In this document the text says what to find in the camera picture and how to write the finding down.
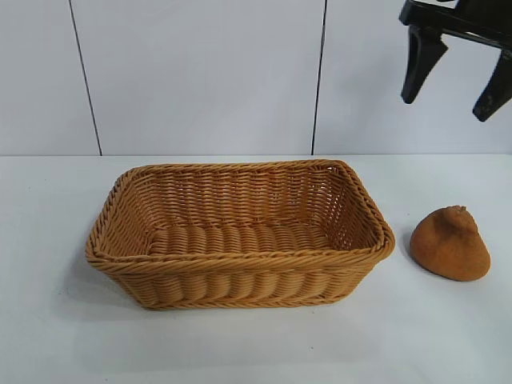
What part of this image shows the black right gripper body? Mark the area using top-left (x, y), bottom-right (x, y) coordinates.
top-left (398, 0), bottom-right (512, 45)

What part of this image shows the brown bread roll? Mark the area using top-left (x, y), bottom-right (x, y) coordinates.
top-left (410, 204), bottom-right (492, 284)

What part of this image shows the tan woven wicker basket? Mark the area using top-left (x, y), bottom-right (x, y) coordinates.
top-left (84, 158), bottom-right (396, 311)

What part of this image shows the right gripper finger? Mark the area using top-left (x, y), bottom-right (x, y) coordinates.
top-left (472, 41), bottom-right (512, 123)
top-left (401, 26), bottom-right (450, 105)

